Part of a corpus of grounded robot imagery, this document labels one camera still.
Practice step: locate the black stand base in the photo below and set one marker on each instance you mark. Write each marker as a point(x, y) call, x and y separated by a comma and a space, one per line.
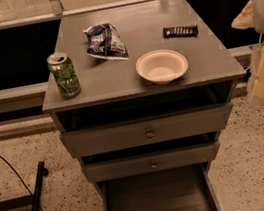
point(32, 200)

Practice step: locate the green soda can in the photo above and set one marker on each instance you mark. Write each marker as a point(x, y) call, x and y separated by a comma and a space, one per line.
point(61, 67)

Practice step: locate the dark chocolate rxbar wrapper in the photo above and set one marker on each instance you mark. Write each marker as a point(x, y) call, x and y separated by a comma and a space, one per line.
point(185, 31)

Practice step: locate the grey open bottom drawer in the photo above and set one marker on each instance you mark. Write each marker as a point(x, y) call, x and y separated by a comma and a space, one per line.
point(186, 188)

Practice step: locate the grey top drawer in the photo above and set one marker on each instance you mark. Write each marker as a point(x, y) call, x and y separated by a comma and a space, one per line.
point(134, 133)

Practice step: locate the blue white chip bag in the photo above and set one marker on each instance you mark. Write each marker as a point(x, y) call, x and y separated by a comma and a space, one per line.
point(105, 43)

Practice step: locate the white paper bowl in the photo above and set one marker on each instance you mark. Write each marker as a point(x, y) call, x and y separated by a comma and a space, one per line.
point(161, 66)

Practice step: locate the grey wooden drawer cabinet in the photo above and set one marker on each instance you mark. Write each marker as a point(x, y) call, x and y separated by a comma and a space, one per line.
point(113, 92)

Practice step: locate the grey middle drawer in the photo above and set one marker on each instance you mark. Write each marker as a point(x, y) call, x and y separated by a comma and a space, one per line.
point(151, 162)

